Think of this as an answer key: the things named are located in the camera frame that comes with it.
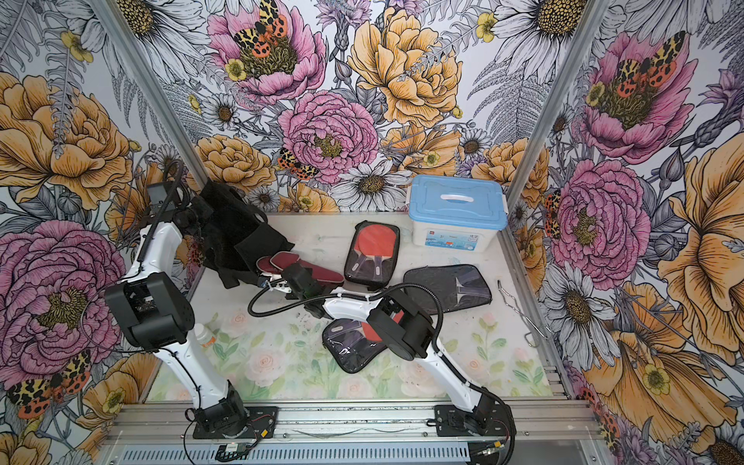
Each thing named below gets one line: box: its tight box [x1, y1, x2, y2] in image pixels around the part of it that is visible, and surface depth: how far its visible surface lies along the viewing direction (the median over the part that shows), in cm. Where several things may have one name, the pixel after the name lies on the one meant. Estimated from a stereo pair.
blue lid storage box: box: [405, 174, 510, 253], surface depth 106 cm
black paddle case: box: [403, 264, 493, 316], surface depth 101 cm
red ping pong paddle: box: [343, 219, 402, 288], surface depth 108 cm
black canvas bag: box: [199, 180, 296, 289], surface depth 87 cm
